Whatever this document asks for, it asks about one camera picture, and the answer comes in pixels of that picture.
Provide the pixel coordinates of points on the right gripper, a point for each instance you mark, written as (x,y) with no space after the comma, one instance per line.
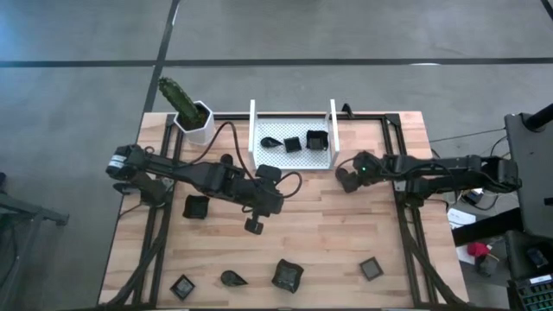
(369,168)

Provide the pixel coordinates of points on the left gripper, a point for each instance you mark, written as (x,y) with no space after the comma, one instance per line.
(265,201)

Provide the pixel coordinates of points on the black teardrop mini plate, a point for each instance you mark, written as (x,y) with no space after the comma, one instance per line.
(231,278)
(270,142)

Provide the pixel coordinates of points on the black wavy square mini bowl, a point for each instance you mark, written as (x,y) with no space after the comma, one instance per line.
(196,207)
(287,275)
(317,140)

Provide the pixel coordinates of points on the black square mini plate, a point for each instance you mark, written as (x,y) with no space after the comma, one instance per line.
(292,144)
(182,287)
(371,268)

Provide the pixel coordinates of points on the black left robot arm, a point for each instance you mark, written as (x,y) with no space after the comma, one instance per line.
(190,173)

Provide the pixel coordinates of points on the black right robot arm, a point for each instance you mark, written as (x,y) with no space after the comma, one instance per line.
(440,166)

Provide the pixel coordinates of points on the white perforated tray rack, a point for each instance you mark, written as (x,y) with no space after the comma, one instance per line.
(276,157)

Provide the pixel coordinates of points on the small black clamp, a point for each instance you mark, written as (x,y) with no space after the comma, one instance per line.
(346,110)

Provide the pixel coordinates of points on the white hexagonal planter pot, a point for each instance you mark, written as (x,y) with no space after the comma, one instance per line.
(203,134)

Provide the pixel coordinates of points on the white paper sheet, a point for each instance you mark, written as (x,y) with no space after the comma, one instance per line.
(460,218)

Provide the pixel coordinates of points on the red object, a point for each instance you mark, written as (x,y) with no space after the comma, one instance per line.
(477,249)

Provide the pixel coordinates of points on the green cactus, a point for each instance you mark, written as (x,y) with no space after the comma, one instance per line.
(175,97)

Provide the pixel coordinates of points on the dark grey cabinet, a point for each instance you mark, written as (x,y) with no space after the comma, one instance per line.
(531,173)

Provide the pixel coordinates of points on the black pole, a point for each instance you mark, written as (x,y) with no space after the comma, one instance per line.
(538,118)

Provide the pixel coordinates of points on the black case with coloured keys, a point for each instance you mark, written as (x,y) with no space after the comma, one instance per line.
(533,293)

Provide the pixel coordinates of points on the grey metal stand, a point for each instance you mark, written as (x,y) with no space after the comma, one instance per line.
(26,211)

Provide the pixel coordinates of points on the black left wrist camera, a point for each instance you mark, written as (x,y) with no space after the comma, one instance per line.
(268,173)

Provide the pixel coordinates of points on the silver frame bracket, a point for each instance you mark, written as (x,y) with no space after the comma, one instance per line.
(400,186)

